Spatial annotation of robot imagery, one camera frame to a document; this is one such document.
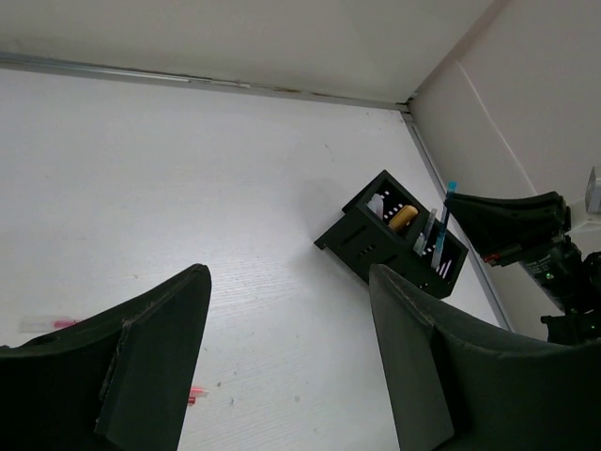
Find black desk organizer box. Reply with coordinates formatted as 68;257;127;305
315;170;468;299

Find orange highlighter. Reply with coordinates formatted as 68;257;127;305
389;205;419;232

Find pink ink refill pen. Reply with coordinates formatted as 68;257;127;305
19;316;80;334

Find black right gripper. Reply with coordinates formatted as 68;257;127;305
459;192;600;346

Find red gel pen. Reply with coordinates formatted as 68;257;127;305
188;386;209;406

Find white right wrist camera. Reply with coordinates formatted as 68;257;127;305
567;166;600;234

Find aluminium side rail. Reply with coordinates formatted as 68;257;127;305
398;103;516;332

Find purple pink highlighter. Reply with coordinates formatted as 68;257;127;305
366;194;384;220

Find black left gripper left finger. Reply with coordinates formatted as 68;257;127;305
1;264;211;450

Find blue ink refill pen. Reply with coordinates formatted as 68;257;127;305
431;180;457;270

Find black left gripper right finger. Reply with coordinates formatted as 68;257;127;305
369;265;600;450

